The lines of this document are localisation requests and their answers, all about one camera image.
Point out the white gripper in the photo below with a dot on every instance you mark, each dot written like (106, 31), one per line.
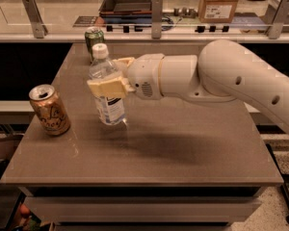
(144, 76)

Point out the clear plastic water bottle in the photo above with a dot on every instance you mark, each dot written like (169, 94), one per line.
(103, 71)

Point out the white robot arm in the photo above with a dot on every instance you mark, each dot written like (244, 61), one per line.
(223, 71)

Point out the green soda can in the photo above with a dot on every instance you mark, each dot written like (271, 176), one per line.
(93, 36)

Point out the orange soda can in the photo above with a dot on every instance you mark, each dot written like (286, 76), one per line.
(50, 110)

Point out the orange open tray box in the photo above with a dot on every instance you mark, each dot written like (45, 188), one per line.
(126, 8)

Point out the cardboard box with label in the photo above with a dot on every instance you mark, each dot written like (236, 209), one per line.
(216, 11)

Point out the grey table drawer front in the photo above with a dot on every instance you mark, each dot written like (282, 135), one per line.
(143, 209)

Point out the middle metal glass bracket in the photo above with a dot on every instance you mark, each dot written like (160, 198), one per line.
(156, 16)

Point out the metal glass bracket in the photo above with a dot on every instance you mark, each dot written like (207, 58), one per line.
(276, 26)
(156, 16)
(38, 27)

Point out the left metal glass bracket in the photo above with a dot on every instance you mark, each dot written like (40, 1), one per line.
(38, 27)

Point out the right metal glass bracket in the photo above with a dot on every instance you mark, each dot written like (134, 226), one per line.
(276, 26)

